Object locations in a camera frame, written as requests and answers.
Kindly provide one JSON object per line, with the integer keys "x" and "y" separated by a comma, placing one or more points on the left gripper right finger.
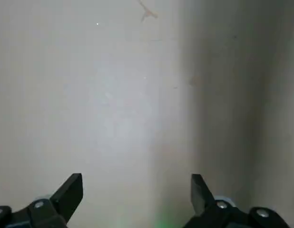
{"x": 201, "y": 197}

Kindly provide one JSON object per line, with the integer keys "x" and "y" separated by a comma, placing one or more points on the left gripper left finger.
{"x": 66, "y": 197}

